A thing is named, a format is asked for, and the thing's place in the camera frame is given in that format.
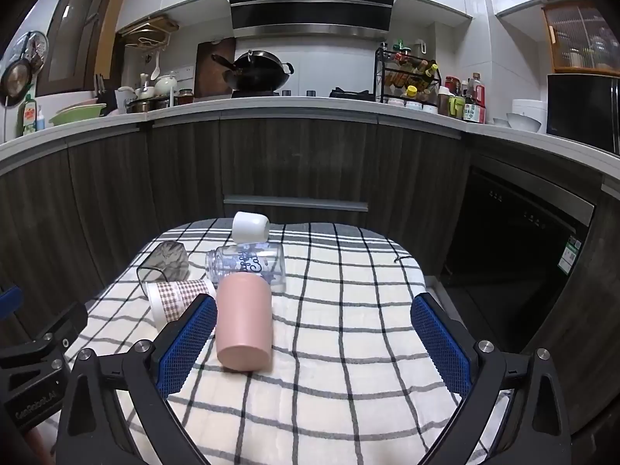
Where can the brown lid jar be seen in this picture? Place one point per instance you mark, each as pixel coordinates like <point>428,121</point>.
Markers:
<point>185,97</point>

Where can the brown cutting board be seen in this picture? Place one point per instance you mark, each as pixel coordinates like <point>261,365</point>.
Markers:
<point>208,75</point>

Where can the black gas stove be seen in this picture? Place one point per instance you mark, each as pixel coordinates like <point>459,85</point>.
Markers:
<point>348,93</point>

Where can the clear glass cup blue print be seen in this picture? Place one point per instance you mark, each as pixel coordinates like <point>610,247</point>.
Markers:
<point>252,262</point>

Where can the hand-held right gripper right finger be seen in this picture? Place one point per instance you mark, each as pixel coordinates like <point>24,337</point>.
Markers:
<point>441,344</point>

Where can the green dish soap bottle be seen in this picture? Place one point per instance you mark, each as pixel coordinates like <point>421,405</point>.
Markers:
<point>28,118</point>

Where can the dark sauce bottle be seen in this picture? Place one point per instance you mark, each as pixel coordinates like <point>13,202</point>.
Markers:
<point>469,110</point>

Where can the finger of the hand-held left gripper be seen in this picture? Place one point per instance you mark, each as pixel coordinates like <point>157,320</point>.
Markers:
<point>58,324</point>
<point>9,298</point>

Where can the small blue bottle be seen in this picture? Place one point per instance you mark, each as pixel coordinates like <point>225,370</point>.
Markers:
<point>40,120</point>

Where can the checkered tablecloth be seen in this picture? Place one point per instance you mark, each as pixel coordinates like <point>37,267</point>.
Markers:
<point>339,348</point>

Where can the white cup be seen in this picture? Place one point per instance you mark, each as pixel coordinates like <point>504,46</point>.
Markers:
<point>249,227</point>

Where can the green plastic basin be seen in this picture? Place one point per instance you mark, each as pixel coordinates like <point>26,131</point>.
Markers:
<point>77,115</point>

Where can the green mug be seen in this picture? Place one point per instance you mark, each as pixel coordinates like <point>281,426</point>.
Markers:
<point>456,106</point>

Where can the black wok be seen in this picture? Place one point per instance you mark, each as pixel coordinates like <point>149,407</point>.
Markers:
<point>261,72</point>

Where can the red tall bottle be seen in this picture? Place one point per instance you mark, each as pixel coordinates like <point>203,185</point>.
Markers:
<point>479,101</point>

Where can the checkered paper cup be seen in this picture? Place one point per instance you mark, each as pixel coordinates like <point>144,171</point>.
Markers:
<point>169,300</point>

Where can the wooden glass door cabinet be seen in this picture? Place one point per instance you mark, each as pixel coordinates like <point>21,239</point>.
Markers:
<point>581,38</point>

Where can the small white bowl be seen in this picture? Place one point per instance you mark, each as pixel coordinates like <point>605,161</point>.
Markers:
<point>500,122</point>

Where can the cat print cup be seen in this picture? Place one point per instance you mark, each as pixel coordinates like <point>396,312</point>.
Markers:
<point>169,257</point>

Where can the black spice rack with bottles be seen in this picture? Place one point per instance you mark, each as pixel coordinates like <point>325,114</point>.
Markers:
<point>407,77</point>

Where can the pink cup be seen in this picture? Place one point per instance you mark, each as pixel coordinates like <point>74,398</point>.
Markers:
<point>244,319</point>

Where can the hanging frying pan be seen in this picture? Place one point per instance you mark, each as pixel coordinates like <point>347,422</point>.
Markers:
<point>14,80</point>

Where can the wooden wall rack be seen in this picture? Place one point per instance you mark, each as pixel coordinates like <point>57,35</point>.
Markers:
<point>150,31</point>

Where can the black microwave oven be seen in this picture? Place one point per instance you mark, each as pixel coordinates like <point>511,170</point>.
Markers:
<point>581,111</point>

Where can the white teapot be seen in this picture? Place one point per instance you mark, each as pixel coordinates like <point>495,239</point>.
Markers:
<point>166,85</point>

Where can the large white bowl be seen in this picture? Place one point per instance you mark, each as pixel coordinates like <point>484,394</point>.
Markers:
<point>523,122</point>

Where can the brown thermos flask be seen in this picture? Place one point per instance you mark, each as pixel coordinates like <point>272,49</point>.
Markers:
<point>444,101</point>

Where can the steel cooking pot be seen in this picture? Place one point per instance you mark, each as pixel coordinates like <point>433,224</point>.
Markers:
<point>147,105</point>

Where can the white jug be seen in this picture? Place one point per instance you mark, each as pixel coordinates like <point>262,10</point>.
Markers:
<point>125,100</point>

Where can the red lid jar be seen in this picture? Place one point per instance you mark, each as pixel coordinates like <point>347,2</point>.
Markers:
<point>452,85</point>

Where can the brown framed window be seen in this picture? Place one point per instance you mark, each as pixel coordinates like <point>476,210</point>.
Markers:
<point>72,24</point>

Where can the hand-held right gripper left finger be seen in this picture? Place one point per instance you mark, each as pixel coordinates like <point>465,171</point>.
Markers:
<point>186,344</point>

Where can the black built-in dishwasher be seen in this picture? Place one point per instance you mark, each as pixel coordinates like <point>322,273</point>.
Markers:
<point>513,252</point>

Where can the black range hood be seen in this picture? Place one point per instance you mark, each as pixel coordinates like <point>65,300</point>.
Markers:
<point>312,9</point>

